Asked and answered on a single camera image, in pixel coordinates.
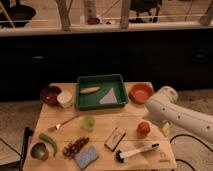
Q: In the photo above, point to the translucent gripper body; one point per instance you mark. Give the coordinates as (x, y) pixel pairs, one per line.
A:
(166, 129)

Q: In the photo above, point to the red apple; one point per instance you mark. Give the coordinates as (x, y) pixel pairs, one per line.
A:
(143, 128)

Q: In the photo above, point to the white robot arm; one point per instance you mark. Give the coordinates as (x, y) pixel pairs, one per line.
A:
(162, 107)

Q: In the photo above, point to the green plastic cup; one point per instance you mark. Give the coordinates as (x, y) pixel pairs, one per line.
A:
(88, 123)

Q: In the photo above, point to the white cup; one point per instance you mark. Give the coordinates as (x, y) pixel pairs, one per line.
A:
(65, 99)

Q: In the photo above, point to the orange bowl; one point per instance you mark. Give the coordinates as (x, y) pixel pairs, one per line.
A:
(140, 92)

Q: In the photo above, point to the wooden rectangular block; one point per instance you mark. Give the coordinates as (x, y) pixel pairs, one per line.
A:
(114, 139)

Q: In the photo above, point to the white dish brush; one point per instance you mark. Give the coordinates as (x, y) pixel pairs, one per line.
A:
(121, 156)

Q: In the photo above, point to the grey triangular cloth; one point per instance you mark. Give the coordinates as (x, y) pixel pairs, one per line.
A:
(109, 98)

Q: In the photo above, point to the green plastic tray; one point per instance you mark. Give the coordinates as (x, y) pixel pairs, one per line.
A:
(105, 82)

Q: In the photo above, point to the blue sponge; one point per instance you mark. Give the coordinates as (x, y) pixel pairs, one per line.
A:
(85, 158)

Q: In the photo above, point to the red grape bunch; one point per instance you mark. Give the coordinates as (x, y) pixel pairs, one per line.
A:
(73, 148)

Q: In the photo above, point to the dark maroon bowl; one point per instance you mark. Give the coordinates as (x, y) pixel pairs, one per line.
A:
(49, 94)

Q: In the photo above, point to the green pepper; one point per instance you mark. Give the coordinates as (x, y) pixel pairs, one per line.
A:
(49, 140)

